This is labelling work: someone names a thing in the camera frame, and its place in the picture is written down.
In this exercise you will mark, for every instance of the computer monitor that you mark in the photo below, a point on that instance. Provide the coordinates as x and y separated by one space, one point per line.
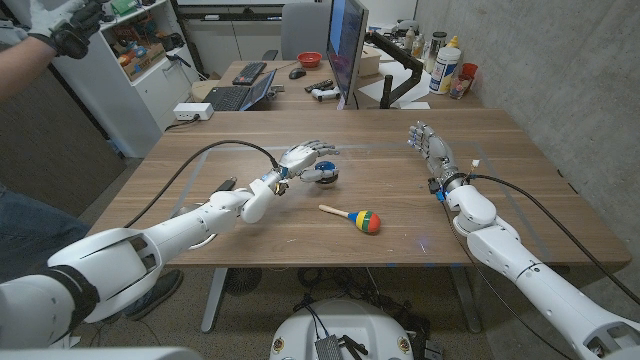
345 45

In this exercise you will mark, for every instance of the cardboard box with tools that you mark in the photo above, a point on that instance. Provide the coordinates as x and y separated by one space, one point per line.
145 62

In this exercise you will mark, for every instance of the dark shoe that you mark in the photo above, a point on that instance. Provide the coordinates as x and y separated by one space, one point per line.
157 292

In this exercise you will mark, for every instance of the grey office chair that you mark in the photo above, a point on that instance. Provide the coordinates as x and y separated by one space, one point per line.
305 30

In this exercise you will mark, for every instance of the person's bare forearm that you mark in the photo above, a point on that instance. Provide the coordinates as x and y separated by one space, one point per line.
17 67

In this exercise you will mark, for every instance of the black keyboard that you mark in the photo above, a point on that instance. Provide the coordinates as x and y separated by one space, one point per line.
249 73

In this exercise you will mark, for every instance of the red bowl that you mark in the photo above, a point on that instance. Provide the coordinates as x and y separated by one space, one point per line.
309 60

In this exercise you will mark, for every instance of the person's gloved hand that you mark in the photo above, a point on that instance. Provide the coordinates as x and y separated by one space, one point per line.
65 30

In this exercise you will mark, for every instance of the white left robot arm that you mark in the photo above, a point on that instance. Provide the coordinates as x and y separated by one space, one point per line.
185 227

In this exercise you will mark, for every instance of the wooden office desk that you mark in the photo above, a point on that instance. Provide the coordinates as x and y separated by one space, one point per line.
295 97

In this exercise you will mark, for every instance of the colourful striped wooden maraca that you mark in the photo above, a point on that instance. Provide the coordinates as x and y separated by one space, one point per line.
367 221

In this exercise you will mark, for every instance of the green box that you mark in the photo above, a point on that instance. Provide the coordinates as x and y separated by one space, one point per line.
122 6

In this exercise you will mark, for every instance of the white game controller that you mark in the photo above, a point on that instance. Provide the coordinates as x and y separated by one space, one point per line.
325 93

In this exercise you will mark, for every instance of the white power strip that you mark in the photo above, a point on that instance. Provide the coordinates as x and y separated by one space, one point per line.
192 111

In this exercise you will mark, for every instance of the white paper sheets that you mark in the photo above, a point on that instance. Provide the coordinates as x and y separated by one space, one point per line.
380 90

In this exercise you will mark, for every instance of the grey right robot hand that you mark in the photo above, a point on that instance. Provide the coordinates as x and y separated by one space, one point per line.
437 150

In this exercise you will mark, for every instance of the dark lidded jar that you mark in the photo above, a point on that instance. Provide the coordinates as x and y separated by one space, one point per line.
435 47

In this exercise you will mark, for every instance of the black computer mouse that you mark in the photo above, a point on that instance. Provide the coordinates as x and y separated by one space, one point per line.
297 73

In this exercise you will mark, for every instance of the tan cardboard box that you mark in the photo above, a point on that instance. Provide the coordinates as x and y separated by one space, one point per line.
370 62

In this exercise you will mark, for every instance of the red cup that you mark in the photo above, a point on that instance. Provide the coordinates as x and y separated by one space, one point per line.
470 70

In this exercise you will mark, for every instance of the person in black glove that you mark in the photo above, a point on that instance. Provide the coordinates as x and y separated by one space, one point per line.
115 100

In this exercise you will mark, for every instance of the wooden work table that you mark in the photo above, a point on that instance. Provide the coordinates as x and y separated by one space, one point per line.
360 130

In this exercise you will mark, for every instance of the open laptop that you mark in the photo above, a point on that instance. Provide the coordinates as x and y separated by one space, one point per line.
232 97

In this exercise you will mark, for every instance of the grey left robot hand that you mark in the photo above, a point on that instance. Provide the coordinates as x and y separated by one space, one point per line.
297 160

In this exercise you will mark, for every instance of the blue push button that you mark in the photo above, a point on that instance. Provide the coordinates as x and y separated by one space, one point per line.
326 165

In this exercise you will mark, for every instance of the white wipes canister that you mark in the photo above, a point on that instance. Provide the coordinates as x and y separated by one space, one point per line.
443 70

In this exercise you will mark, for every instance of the black round fan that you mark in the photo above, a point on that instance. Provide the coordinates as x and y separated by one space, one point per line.
242 281

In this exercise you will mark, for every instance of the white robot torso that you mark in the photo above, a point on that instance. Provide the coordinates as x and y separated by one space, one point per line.
345 320

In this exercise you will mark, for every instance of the black remote control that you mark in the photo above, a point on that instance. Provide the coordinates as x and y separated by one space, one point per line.
319 85

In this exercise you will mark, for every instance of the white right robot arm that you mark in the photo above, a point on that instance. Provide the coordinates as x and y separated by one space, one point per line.
540 285

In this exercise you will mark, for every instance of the clear glass cup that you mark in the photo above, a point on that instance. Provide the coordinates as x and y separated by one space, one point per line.
458 87

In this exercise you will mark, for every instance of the yellow capped bottle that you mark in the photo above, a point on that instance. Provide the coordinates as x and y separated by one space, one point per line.
453 42

